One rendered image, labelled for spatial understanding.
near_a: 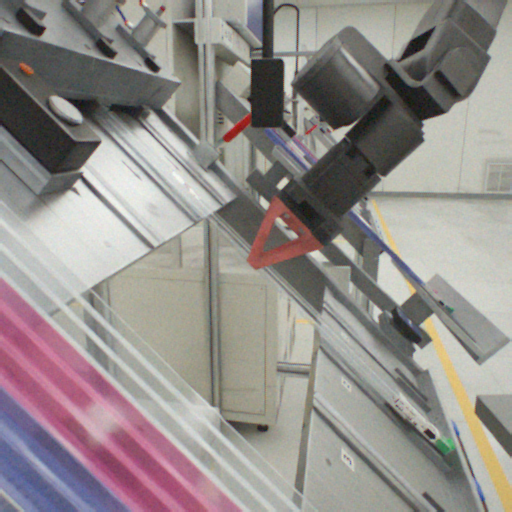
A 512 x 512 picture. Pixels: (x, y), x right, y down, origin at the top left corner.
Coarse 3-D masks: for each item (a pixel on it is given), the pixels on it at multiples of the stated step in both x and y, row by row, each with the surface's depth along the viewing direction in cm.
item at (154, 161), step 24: (120, 120) 47; (144, 144) 47; (168, 168) 48; (192, 192) 48; (216, 216) 48; (240, 240) 48; (288, 288) 48; (312, 312) 48; (336, 336) 48; (360, 360) 49; (384, 384) 49
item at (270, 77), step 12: (252, 60) 31; (264, 60) 31; (276, 60) 30; (252, 72) 31; (264, 72) 31; (276, 72) 31; (252, 84) 31; (264, 84) 31; (276, 84) 31; (252, 96) 31; (264, 96) 31; (276, 96) 31; (252, 108) 32; (264, 108) 31; (276, 108) 31; (252, 120) 32; (264, 120) 32; (276, 120) 31
